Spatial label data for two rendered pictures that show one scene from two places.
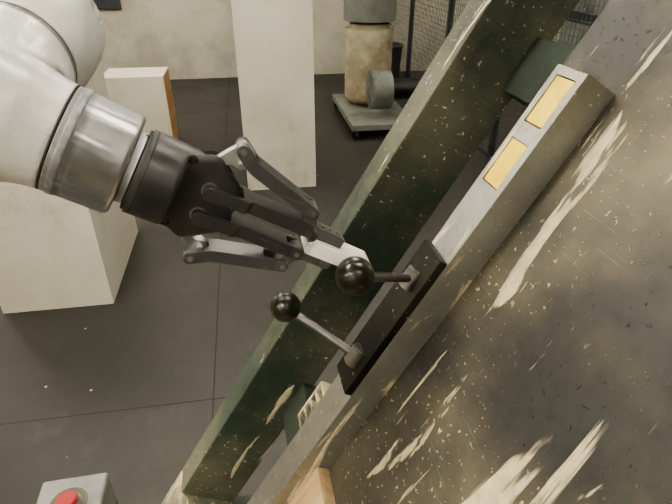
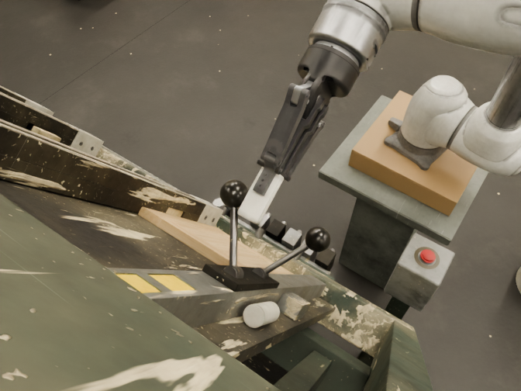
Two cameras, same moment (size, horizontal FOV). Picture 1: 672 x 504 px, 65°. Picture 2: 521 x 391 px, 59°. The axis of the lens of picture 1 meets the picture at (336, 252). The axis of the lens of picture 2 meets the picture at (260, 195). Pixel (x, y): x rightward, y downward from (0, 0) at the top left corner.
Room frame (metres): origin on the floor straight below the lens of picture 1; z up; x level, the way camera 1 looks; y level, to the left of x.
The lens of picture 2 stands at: (0.70, -0.25, 2.03)
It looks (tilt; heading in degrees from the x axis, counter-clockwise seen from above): 54 degrees down; 135
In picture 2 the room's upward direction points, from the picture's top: straight up
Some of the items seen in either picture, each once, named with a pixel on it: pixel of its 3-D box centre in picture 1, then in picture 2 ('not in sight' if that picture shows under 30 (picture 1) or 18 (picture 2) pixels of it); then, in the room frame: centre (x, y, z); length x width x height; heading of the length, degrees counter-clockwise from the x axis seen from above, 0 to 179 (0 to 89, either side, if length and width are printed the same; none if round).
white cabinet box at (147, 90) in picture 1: (141, 108); not in sight; (5.31, 1.97, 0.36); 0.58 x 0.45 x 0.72; 99
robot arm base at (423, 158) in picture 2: not in sight; (415, 135); (0.29, 0.93, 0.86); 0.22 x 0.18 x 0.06; 179
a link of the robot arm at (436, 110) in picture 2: not in sight; (436, 110); (0.32, 0.93, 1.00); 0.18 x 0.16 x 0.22; 3
